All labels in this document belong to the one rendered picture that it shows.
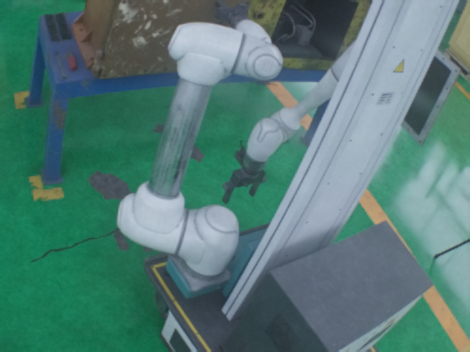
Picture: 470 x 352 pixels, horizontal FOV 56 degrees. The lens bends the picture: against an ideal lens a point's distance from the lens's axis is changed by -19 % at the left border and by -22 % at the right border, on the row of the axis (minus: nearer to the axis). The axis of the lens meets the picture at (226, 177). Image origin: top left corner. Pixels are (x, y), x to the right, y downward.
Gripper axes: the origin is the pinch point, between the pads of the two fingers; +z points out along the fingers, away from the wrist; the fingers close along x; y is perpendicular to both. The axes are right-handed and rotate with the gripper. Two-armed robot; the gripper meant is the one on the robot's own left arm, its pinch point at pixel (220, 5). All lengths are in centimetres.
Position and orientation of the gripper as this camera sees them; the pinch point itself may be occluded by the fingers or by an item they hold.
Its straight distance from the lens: 227.6
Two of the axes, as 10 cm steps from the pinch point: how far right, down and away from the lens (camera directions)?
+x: 8.5, -1.3, 5.1
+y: -2.8, 7.0, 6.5
